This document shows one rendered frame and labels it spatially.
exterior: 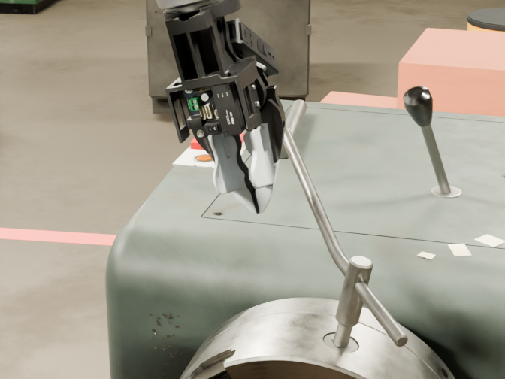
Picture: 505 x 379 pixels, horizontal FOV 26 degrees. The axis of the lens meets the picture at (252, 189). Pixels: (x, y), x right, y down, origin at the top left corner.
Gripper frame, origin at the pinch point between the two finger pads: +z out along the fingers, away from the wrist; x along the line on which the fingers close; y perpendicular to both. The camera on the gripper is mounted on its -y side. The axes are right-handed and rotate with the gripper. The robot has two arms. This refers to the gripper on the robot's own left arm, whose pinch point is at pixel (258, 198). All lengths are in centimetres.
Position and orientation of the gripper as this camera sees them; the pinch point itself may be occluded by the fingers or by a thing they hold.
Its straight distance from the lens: 107.2
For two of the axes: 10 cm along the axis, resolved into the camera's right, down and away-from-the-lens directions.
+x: 9.4, -1.4, -3.2
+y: -2.6, 3.5, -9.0
